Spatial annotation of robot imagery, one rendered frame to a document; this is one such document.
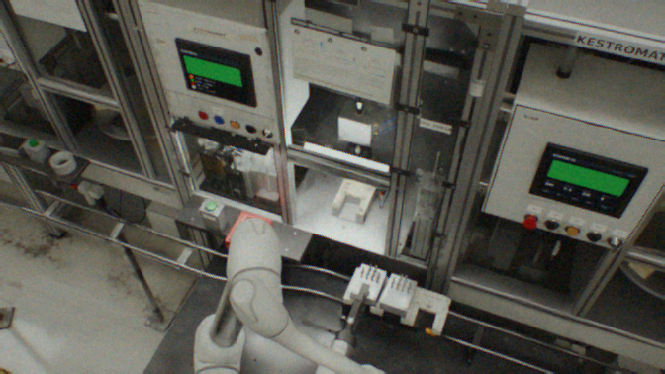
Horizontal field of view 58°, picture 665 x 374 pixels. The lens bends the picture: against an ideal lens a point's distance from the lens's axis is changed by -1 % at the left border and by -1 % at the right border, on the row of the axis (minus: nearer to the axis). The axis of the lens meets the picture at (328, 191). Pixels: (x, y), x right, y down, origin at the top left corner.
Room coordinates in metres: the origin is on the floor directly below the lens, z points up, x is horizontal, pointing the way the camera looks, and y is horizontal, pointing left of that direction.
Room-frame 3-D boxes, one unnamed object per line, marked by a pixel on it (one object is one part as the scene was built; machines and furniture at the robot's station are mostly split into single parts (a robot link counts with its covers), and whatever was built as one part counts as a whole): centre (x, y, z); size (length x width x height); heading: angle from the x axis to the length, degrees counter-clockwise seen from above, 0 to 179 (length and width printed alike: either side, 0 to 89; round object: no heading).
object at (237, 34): (1.56, 0.31, 1.60); 0.42 x 0.29 x 0.46; 67
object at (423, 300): (1.06, -0.24, 0.84); 0.36 x 0.14 x 0.10; 67
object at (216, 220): (1.40, 0.44, 0.97); 0.08 x 0.08 x 0.12; 67
